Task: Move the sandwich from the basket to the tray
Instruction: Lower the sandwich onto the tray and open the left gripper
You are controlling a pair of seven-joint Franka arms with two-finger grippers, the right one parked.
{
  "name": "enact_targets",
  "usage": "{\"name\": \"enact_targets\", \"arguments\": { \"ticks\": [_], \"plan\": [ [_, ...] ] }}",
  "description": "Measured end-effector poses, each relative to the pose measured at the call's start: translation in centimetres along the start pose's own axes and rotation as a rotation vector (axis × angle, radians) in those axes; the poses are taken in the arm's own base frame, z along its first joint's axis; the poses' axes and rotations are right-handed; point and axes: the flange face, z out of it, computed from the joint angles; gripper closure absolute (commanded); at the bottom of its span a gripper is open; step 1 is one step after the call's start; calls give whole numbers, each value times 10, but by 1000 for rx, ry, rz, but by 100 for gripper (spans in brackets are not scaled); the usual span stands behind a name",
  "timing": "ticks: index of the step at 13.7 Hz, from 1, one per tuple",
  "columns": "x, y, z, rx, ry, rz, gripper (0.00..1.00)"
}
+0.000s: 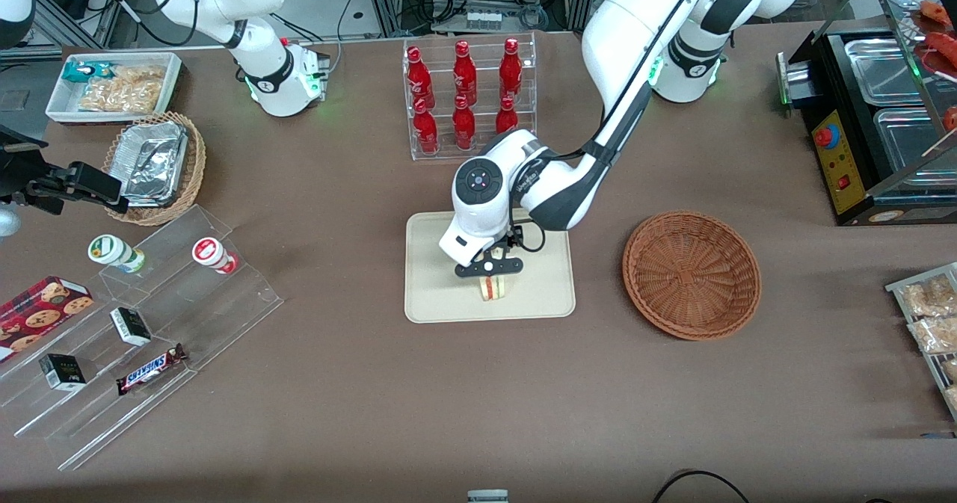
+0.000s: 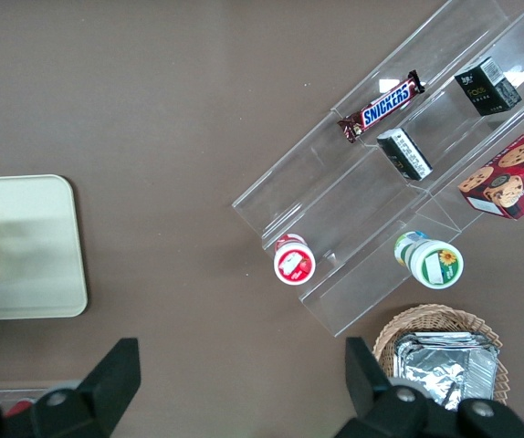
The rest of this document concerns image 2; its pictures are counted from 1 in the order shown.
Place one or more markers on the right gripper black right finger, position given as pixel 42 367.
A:
pixel 380 410

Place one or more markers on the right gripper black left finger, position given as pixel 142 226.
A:
pixel 102 392

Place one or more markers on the light wicker basket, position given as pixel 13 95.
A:
pixel 426 319

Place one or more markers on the beige plastic tray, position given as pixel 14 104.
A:
pixel 34 246

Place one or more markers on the stack of foil trays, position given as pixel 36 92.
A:
pixel 444 369

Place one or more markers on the red cola bottle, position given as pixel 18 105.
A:
pixel 17 407

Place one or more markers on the green lid yogurt cup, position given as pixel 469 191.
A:
pixel 437 264

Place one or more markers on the red lid yogurt cup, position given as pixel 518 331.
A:
pixel 295 262

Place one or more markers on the clear acrylic step shelf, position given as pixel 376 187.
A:
pixel 348 196

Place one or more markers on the small black box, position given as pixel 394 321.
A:
pixel 485 89
pixel 405 155

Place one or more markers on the red plaid cookie box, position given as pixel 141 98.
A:
pixel 517 178

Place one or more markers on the Snickers chocolate bar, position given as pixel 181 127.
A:
pixel 383 107

